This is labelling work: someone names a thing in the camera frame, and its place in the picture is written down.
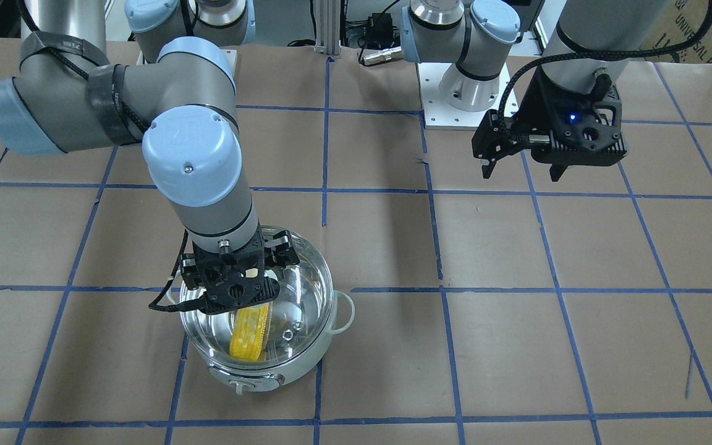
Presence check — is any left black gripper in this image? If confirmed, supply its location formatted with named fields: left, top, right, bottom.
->
left=472, top=67, right=570, bottom=182

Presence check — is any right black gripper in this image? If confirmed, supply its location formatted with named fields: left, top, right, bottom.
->
left=180, top=226, right=300, bottom=290

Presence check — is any yellow corn cob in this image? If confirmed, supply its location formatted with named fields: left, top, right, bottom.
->
left=229, top=302, right=273, bottom=362

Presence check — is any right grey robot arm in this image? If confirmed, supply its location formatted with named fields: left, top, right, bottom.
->
left=0, top=1, right=282, bottom=290

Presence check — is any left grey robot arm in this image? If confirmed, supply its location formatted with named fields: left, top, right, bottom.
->
left=400, top=1, right=666, bottom=181

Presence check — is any pale green cooking pot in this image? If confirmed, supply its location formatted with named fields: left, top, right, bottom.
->
left=164, top=226, right=355, bottom=395

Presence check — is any cardboard box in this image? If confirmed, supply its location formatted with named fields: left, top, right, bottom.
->
left=639, top=0, right=712, bottom=66

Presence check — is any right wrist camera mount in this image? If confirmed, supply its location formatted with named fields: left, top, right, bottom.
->
left=179, top=247, right=280, bottom=315

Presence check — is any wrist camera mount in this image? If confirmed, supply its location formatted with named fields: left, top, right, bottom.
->
left=564, top=69, right=628, bottom=167
left=179, top=247, right=280, bottom=315

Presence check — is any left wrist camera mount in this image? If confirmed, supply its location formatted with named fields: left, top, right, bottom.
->
left=564, top=69, right=628, bottom=167

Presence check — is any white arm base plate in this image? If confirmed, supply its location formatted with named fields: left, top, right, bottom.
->
left=418, top=62, right=511, bottom=130

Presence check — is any black cables bundle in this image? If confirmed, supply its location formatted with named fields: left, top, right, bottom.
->
left=287, top=0, right=406, bottom=66

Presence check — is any aluminium frame post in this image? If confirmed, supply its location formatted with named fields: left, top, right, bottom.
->
left=313, top=0, right=344, bottom=59

